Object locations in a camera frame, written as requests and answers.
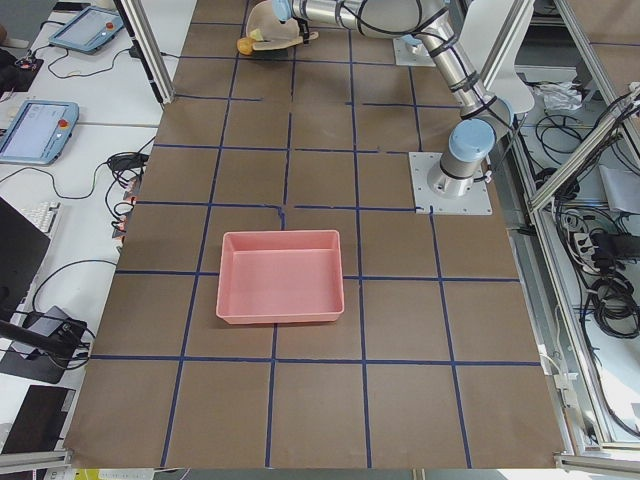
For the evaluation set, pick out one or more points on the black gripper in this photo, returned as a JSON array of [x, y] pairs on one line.
[[304, 29]]

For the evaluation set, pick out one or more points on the beige plastic dustpan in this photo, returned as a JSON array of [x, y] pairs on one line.
[[277, 35]]

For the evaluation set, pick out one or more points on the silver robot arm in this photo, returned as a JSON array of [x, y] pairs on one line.
[[426, 21], [484, 119]]

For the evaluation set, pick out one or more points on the pink plastic bin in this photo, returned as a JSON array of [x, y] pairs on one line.
[[270, 277]]

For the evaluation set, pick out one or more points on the pale torn bread chunk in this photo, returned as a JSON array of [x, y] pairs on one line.
[[256, 35]]

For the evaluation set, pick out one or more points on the brown potato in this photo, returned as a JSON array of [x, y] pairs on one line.
[[245, 46]]

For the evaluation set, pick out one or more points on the blue teach pendant far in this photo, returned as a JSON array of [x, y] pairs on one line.
[[88, 31]]

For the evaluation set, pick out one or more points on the blue teach pendant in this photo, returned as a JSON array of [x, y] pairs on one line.
[[39, 132], [88, 31]]

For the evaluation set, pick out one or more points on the crumpled white paper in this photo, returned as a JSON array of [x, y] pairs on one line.
[[559, 96]]

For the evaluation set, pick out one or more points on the blue teach pendant near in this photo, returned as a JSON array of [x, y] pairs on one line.
[[39, 132]]

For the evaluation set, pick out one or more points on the white power strip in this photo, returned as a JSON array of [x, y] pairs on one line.
[[583, 251]]

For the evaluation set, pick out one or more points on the black laptop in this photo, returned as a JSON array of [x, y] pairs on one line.
[[23, 248]]

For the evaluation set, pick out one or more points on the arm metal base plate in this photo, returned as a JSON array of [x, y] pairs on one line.
[[436, 193], [411, 55]]

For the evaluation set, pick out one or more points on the aluminium frame post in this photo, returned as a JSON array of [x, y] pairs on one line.
[[143, 40]]

